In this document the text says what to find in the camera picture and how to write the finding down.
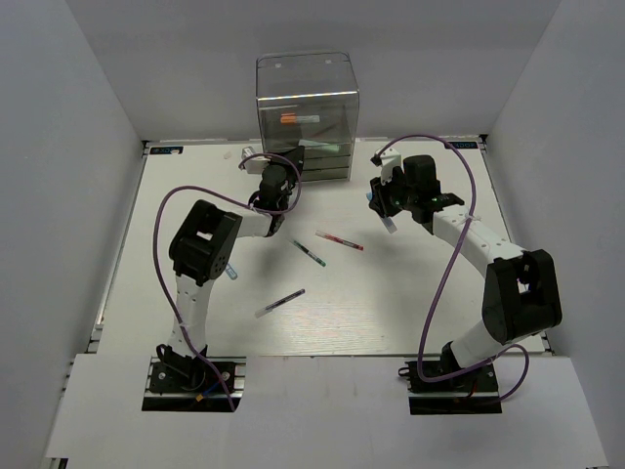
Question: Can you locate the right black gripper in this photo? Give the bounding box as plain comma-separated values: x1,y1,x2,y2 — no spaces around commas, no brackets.
371,167,418,218

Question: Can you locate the green cap highlighter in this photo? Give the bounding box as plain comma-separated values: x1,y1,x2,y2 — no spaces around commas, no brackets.
298,140,341,152

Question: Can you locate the blue cap highlighter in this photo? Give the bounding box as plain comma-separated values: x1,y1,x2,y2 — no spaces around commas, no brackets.
364,192,397,234

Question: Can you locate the orange cap highlighter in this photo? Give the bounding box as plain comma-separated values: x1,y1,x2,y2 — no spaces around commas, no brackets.
279,113,320,125

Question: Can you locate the red gel pen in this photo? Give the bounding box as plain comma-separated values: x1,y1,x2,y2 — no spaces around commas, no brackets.
315,231,364,251

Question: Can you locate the green gel pen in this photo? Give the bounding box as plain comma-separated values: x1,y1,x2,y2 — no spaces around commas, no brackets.
290,239,327,267

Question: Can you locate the light blue gel pen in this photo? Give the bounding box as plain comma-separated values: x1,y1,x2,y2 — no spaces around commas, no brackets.
226,264,238,280

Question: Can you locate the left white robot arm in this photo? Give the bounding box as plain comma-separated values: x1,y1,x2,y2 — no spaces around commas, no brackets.
157,146,305,390

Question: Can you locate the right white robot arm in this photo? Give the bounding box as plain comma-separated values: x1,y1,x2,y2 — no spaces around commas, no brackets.
369,150,563,390

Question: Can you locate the clear plastic drawer organizer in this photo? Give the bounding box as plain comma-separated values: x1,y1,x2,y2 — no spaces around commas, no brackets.
256,51,359,182

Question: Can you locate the purple black gel pen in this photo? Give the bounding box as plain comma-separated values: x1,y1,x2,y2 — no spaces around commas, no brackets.
255,288,306,319

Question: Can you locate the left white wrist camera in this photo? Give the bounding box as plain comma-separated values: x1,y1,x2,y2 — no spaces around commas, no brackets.
240,146,270,175

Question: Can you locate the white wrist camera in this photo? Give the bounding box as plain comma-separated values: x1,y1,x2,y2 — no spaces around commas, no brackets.
371,147,402,185
240,146,270,175

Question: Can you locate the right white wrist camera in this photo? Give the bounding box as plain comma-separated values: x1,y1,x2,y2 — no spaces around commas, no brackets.
371,147,402,185

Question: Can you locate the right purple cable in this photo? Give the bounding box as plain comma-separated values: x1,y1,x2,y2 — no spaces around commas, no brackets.
373,134,531,403

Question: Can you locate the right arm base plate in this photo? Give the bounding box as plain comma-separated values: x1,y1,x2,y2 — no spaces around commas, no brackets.
397,361,502,416

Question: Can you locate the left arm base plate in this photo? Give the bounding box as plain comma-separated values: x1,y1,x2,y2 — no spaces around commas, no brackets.
142,357,246,413

